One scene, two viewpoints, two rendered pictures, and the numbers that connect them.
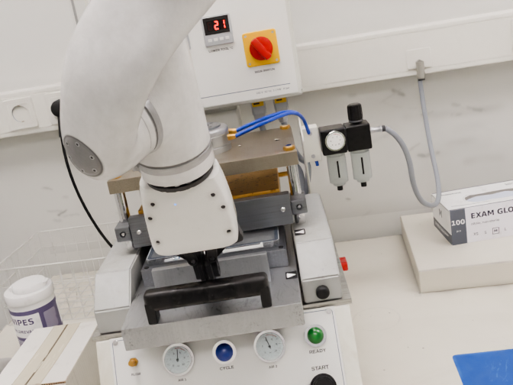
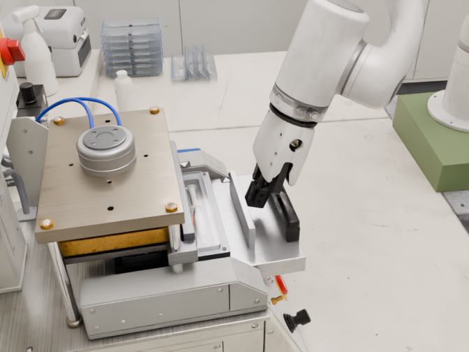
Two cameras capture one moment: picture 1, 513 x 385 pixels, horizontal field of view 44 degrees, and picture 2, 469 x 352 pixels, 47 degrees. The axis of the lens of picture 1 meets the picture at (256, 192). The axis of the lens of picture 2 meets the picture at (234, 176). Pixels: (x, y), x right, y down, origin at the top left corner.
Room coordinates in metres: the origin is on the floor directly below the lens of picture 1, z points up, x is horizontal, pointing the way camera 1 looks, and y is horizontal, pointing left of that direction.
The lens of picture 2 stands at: (0.94, 0.71, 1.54)
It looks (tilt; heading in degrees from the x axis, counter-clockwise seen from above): 36 degrees down; 256
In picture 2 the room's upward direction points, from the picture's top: 1 degrees counter-clockwise
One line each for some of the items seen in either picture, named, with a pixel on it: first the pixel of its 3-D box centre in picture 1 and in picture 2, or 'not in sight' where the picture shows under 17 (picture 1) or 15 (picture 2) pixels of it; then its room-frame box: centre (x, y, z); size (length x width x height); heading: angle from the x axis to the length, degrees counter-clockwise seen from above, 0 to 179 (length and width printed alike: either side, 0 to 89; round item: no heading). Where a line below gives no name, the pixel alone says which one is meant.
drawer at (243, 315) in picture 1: (217, 265); (197, 222); (0.84, 0.07, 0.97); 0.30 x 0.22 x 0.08; 177
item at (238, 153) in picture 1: (223, 160); (89, 169); (0.99, 0.04, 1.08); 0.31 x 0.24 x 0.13; 87
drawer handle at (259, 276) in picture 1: (208, 297); (280, 201); (0.70, 0.08, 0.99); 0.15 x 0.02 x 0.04; 87
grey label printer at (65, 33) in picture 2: not in sight; (46, 40); (1.11, -1.01, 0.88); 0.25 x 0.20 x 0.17; 165
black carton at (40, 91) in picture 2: not in sight; (32, 103); (1.15, -0.69, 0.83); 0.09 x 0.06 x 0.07; 82
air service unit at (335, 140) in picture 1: (345, 148); (38, 128); (1.07, -0.16, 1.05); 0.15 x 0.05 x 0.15; 87
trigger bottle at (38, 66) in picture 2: not in sight; (35, 52); (1.12, -0.83, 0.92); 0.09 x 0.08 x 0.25; 42
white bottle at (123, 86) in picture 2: not in sight; (125, 96); (0.90, -0.68, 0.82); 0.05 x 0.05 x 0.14
